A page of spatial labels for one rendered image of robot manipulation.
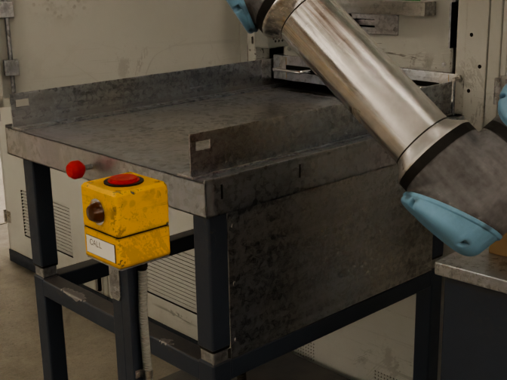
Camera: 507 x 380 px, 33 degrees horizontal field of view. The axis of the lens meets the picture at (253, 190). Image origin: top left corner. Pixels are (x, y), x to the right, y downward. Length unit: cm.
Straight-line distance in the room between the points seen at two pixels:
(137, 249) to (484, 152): 44
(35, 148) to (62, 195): 134
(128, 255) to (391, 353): 109
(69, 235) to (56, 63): 110
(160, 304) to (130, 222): 162
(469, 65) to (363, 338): 72
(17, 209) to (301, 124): 204
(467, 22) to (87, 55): 88
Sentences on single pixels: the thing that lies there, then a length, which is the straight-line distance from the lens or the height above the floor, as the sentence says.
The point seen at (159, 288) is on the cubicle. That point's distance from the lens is 263.
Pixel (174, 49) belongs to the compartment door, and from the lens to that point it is 212.
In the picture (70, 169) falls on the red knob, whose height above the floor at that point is 82.
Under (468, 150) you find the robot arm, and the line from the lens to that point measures 104.
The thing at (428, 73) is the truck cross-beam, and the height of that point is 92.
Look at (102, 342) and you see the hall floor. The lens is 273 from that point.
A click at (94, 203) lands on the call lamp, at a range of 105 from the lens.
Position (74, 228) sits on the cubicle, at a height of 27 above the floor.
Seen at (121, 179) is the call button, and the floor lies 91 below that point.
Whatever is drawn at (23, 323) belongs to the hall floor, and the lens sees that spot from 294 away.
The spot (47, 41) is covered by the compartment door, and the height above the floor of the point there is 98.
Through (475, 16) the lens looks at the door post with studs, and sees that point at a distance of 172.
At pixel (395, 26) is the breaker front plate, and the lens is 189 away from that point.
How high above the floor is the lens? 118
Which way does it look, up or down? 16 degrees down
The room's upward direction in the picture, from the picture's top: 1 degrees counter-clockwise
